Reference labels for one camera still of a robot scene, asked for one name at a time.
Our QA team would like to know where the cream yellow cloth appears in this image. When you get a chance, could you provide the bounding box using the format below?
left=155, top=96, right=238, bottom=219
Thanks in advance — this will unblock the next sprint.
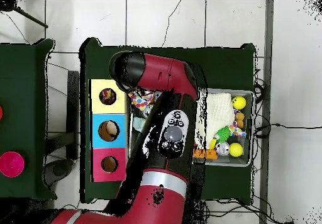
left=197, top=92, right=236, bottom=147

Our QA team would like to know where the wooden box with three holes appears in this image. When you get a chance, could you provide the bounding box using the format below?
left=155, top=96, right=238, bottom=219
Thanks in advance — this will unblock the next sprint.
left=89, top=79, right=131, bottom=184

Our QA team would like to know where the clear mesh bin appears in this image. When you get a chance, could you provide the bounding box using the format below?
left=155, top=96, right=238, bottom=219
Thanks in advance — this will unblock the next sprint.
left=128, top=86, right=254, bottom=167

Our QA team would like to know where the orange toy brick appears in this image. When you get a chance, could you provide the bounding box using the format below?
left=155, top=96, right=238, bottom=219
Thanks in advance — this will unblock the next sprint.
left=193, top=148, right=218, bottom=160

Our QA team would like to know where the green spiky ball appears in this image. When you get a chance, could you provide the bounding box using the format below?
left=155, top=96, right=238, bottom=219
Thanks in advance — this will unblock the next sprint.
left=217, top=126, right=232, bottom=143

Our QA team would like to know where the silver can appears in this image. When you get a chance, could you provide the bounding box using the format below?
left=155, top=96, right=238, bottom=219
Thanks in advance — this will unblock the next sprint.
left=216, top=142, right=231, bottom=157

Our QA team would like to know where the orange plush toy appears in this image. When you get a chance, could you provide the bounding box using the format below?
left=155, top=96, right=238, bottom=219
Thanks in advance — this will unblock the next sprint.
left=234, top=111, right=246, bottom=129

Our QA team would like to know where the yellow smiley ball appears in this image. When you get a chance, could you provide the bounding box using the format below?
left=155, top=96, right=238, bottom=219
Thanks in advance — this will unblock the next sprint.
left=231, top=95, right=247, bottom=111

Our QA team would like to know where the plain yellow ball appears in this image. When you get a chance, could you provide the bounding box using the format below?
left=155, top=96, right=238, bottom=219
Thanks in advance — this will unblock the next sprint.
left=228, top=142, right=244, bottom=158

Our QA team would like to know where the side table with green cloth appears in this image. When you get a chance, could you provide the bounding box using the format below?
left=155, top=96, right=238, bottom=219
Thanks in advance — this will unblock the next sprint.
left=0, top=38, right=56, bottom=201

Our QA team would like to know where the pink disc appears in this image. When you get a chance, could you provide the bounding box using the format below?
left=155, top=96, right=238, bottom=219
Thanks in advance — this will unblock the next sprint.
left=0, top=151, right=26, bottom=179

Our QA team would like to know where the black tripod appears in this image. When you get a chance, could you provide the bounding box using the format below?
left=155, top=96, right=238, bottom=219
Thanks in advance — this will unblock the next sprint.
left=0, top=0, right=50, bottom=30

